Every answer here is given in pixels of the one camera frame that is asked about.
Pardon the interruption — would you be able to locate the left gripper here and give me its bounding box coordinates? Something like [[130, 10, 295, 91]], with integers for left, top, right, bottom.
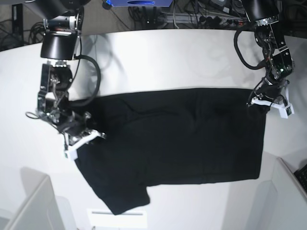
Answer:
[[247, 78, 289, 110]]

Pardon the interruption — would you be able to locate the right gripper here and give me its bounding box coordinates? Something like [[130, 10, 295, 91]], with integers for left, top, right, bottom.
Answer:
[[57, 112, 107, 153]]

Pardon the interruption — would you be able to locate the black T-shirt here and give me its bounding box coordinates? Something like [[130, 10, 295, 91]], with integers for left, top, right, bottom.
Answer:
[[75, 88, 267, 215]]

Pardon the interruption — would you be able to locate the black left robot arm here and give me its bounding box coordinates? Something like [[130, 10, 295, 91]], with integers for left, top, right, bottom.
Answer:
[[234, 0, 295, 118]]

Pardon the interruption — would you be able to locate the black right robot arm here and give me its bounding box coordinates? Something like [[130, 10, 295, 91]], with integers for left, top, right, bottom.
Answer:
[[24, 0, 105, 159]]

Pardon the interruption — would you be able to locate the black keyboard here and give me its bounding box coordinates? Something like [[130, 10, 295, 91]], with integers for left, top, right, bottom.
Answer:
[[294, 165, 307, 191]]

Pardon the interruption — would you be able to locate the white power strip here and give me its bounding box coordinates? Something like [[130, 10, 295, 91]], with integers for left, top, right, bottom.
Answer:
[[158, 13, 244, 25]]

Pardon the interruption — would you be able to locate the blue box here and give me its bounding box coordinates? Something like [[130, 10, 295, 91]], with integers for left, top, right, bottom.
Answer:
[[109, 0, 173, 7]]

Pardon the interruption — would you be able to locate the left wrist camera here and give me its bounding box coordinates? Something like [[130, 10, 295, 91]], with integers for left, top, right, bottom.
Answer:
[[279, 104, 294, 119]]

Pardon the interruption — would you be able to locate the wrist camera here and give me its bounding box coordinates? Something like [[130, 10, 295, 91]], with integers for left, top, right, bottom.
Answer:
[[279, 104, 294, 119], [64, 149, 78, 161]]

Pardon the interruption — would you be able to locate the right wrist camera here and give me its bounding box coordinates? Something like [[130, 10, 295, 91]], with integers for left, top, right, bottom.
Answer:
[[64, 149, 78, 161]]

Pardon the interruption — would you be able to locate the coiled black cable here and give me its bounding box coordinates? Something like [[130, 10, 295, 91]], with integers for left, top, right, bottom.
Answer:
[[28, 22, 48, 45]]

